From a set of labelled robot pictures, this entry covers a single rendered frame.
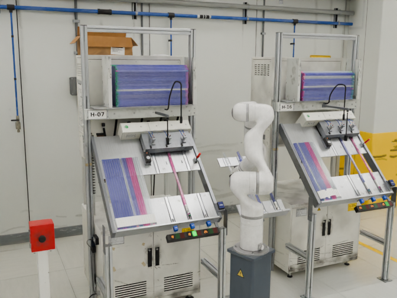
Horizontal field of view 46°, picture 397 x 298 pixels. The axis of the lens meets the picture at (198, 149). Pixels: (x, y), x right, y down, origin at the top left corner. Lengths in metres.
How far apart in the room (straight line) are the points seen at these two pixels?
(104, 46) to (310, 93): 1.58
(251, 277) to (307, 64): 2.01
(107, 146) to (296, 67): 1.54
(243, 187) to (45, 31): 2.69
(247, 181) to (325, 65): 1.88
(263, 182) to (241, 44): 2.91
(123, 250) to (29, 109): 1.87
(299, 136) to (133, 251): 1.52
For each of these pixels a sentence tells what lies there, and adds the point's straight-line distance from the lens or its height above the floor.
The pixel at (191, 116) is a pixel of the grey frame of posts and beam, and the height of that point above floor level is 1.30.
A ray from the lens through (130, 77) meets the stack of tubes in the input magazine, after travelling 3.09.
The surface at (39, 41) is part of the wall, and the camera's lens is 4.51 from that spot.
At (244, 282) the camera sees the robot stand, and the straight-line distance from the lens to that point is 2.58.
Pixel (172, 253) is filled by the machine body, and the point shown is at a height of 0.39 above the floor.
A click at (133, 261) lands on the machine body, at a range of 3.22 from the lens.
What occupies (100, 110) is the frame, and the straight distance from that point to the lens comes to 3.09.
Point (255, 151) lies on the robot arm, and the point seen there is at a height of 1.23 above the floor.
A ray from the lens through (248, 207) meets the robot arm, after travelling 2.45.
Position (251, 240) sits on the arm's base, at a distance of 2.51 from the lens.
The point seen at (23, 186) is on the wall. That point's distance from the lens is 4.63.
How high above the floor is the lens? 1.69
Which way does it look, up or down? 11 degrees down
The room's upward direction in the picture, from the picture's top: straight up
